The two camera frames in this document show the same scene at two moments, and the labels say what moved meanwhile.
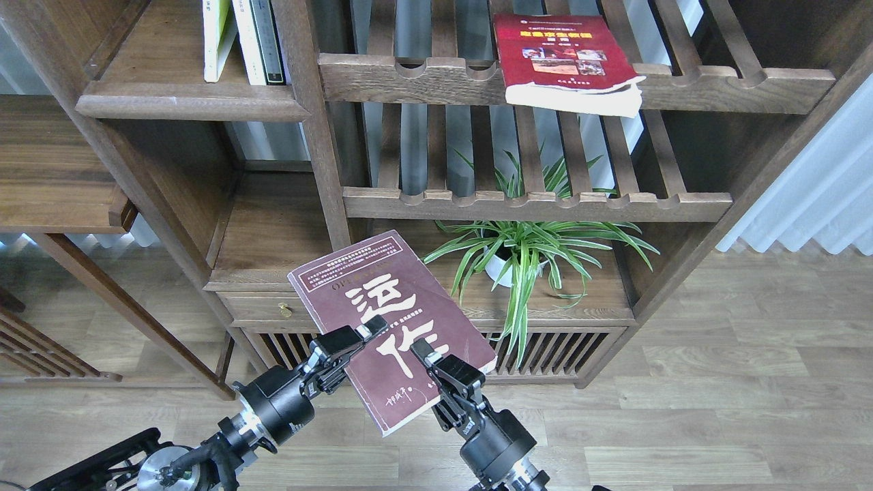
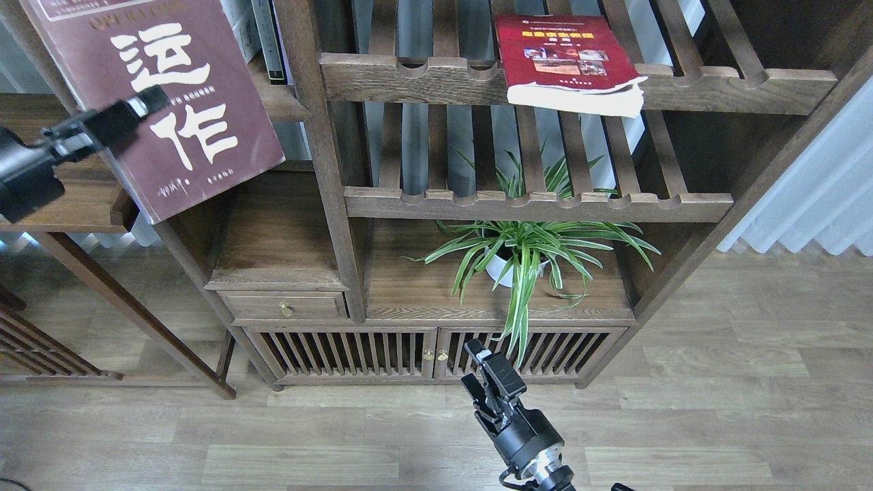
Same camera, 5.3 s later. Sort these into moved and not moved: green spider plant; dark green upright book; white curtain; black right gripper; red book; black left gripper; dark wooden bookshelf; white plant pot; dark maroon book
Moved: black left gripper; black right gripper; dark maroon book
Not moved: red book; green spider plant; dark green upright book; dark wooden bookshelf; white curtain; white plant pot
